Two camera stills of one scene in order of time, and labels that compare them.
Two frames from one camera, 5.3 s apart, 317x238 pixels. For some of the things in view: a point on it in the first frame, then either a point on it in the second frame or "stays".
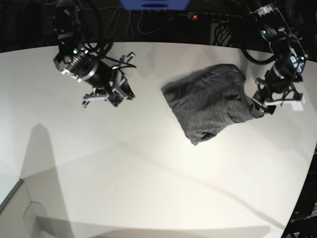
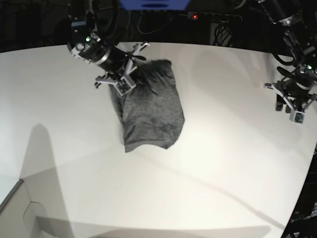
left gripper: [118, 88] → [122, 78]
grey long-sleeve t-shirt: [206, 99] → [151, 113]
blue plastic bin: [155, 5] stays
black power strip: [214, 17] stays
